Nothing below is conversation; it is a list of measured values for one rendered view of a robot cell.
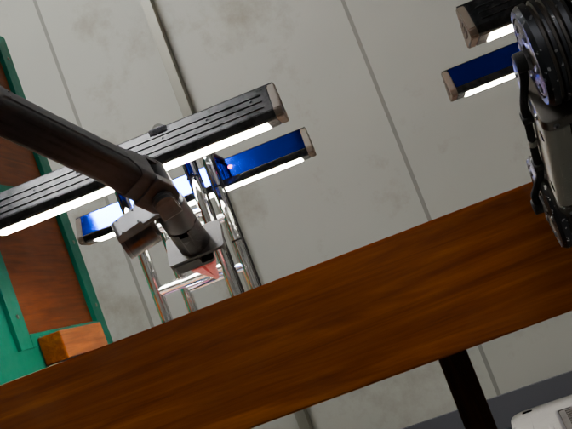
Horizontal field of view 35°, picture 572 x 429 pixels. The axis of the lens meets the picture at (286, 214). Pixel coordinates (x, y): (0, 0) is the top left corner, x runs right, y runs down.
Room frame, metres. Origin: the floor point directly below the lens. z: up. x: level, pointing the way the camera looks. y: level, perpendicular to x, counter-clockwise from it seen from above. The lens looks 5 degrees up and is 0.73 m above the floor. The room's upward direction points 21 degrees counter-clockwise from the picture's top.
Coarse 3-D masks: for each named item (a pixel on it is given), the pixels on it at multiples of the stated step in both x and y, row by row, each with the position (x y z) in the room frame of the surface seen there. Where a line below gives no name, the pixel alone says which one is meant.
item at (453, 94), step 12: (504, 48) 2.11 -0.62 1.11; (516, 48) 2.10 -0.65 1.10; (480, 60) 2.11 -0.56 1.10; (492, 60) 2.10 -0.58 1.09; (504, 60) 2.09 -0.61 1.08; (444, 72) 2.12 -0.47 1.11; (456, 72) 2.11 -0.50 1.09; (468, 72) 2.10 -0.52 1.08; (480, 72) 2.09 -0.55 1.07; (492, 72) 2.08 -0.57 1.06; (504, 72) 2.08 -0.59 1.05; (444, 84) 2.15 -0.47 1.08; (456, 84) 2.10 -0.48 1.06; (468, 84) 2.09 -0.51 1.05; (480, 84) 2.09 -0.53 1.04; (456, 96) 2.11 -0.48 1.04
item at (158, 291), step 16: (160, 128) 1.62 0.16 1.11; (192, 160) 1.79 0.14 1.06; (192, 176) 1.78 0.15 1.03; (192, 192) 1.79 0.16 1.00; (128, 208) 1.80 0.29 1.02; (208, 208) 1.78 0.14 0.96; (144, 256) 1.80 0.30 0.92; (224, 256) 1.78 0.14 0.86; (144, 272) 1.80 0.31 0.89; (224, 272) 1.78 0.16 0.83; (160, 288) 1.80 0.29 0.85; (176, 288) 1.80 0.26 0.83; (240, 288) 1.79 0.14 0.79; (160, 304) 1.80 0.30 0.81
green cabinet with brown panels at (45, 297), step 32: (0, 64) 2.60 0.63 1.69; (0, 160) 2.35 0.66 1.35; (32, 160) 2.58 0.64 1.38; (64, 224) 2.62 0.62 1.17; (0, 256) 2.11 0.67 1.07; (32, 256) 2.34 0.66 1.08; (64, 256) 2.56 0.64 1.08; (0, 288) 2.06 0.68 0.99; (32, 288) 2.27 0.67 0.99; (64, 288) 2.48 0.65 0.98; (0, 320) 2.02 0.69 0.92; (32, 320) 2.20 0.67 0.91; (64, 320) 2.40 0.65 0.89; (96, 320) 2.60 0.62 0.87; (0, 352) 1.97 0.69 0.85
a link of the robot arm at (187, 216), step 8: (184, 200) 1.45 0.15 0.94; (184, 208) 1.45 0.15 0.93; (176, 216) 1.44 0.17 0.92; (184, 216) 1.45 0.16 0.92; (192, 216) 1.47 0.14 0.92; (152, 224) 1.44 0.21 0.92; (160, 224) 1.47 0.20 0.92; (168, 224) 1.45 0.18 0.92; (176, 224) 1.45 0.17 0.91; (184, 224) 1.46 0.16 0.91; (192, 224) 1.47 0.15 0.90; (160, 232) 1.46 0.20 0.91; (168, 232) 1.48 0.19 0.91; (176, 232) 1.47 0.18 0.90; (184, 232) 1.49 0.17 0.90
